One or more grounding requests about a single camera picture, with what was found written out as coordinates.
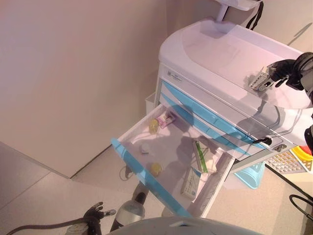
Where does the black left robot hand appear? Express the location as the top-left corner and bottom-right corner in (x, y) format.
(82, 202), (117, 235)

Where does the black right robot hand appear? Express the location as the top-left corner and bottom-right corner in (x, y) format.
(266, 52), (313, 92)

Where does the small white medicine box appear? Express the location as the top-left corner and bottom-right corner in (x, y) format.
(247, 66), (275, 92)

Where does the blue fronted cart drawer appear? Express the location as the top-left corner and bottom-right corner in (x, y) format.
(110, 104), (235, 218)

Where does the blue white medicine box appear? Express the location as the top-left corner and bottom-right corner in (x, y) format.
(180, 167), (202, 198)

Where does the pink medicine box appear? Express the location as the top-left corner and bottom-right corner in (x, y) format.
(156, 110), (177, 129)

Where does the green white medicine box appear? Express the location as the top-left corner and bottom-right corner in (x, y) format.
(192, 139), (211, 175)

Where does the grey robot torso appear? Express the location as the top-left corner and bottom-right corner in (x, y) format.
(105, 216), (247, 235)

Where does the yellow capped round bottle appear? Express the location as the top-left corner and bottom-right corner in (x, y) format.
(148, 118), (160, 133)
(150, 162), (163, 176)

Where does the small white round bottle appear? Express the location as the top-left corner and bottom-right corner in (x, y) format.
(139, 143), (151, 156)

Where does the yellow sharps container red lid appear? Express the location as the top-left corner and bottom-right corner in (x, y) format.
(291, 145), (313, 172)

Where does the white blue medical cart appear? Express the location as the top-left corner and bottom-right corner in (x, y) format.
(144, 19), (313, 218)

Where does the white mesh basket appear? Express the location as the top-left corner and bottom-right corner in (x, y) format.
(265, 150), (313, 177)

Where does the light blue waste bin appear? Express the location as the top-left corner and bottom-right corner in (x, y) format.
(233, 163), (266, 190)

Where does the white gauze packet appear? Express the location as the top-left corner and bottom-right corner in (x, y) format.
(204, 151), (219, 175)

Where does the thick black tether cable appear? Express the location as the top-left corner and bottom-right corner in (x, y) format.
(0, 218), (87, 235)

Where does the hanging black strap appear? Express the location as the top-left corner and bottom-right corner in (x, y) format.
(245, 1), (265, 29)

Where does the black looped cable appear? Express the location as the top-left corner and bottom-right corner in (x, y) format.
(289, 194), (313, 235)

